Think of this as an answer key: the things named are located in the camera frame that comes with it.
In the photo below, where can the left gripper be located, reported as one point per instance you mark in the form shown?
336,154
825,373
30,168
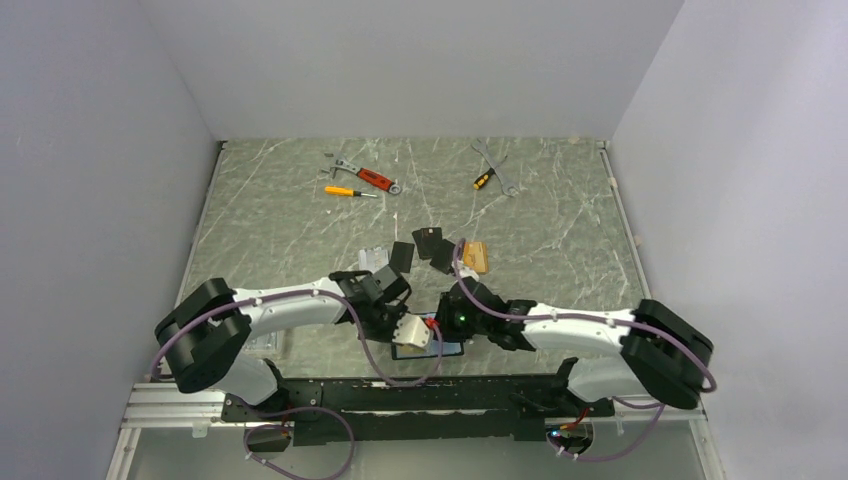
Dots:
397,310

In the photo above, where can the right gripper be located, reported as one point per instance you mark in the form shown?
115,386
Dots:
444,325

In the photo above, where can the black leather card holder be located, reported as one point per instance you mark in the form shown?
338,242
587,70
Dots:
444,348

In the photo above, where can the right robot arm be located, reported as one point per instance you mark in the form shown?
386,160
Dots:
648,349

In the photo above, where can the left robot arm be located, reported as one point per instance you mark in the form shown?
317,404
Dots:
202,339

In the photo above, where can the loose black card left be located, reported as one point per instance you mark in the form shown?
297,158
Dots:
401,256

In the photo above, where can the loose black card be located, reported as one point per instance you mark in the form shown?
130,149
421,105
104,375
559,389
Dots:
443,256
401,256

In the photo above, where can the loose black card right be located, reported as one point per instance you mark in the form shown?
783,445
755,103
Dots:
443,256

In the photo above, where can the black credit card stack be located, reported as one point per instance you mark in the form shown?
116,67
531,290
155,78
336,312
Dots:
427,241

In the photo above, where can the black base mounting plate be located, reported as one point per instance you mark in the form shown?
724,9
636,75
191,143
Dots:
519,407

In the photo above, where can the clear plastic screw box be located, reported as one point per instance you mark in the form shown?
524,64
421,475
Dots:
265,345

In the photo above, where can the silver open-end wrench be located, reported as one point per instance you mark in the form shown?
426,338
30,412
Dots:
508,187

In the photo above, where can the black yellow small screwdriver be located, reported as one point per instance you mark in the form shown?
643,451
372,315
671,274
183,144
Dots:
485,177

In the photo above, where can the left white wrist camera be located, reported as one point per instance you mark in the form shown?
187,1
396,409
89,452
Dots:
412,334

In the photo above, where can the red handled adjustable wrench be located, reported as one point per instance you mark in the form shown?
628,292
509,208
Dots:
339,162

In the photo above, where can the yellow handled screwdriver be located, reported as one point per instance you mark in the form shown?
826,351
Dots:
346,192

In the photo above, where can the aluminium frame rail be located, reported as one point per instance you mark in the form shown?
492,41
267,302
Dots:
161,405

